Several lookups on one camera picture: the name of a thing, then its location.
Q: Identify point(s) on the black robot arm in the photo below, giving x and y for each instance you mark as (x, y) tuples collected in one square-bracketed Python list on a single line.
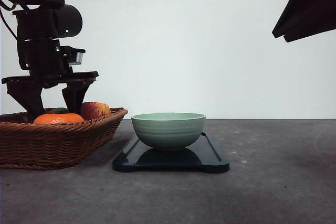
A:
[(40, 27)]

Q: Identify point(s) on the red yellow apple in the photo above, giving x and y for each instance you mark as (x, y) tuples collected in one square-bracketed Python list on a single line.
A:
[(94, 110)]

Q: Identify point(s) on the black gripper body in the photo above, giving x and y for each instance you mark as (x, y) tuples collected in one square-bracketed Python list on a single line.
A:
[(47, 63)]

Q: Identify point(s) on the orange tangerine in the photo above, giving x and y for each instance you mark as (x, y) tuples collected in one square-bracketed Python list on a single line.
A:
[(55, 118)]

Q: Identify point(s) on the dark green fruit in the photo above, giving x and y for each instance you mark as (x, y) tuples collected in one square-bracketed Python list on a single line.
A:
[(60, 110)]

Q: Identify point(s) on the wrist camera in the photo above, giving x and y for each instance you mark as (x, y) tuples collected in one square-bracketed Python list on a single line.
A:
[(75, 56)]

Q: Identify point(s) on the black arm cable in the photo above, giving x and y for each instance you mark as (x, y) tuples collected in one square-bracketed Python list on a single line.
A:
[(8, 8)]

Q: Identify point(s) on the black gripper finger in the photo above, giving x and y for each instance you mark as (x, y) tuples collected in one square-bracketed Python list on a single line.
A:
[(299, 35), (28, 95), (74, 94), (301, 15)]

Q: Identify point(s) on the light green ceramic bowl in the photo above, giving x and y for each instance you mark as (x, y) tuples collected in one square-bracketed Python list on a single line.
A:
[(168, 130)]

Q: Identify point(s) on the dark purple fruit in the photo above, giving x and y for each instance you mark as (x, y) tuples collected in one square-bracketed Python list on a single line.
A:
[(19, 117)]

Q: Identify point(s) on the brown wicker basket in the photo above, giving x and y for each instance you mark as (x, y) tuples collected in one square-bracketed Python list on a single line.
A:
[(27, 143)]

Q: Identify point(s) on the dark navy rectangular tray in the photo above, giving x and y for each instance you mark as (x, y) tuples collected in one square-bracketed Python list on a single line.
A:
[(201, 155)]

